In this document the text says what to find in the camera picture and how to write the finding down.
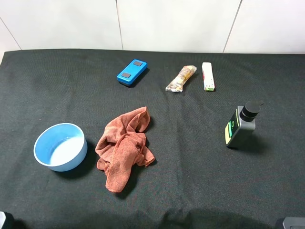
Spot rust orange cloth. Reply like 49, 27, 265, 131
95, 106, 155, 193

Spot grey robot base right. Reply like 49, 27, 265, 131
283, 217, 305, 229

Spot grey robot base left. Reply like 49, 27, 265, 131
0, 211, 6, 229

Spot wrapped snack bar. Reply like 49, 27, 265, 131
165, 65, 197, 93

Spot blue whiteboard eraser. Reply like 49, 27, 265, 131
117, 59, 148, 86

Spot white green carton box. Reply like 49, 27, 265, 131
202, 62, 215, 91

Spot black tablecloth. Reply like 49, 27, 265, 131
0, 49, 305, 229

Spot grey bottle black cap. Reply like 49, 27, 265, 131
224, 101, 264, 148

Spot light blue bowl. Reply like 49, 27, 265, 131
33, 123, 88, 172

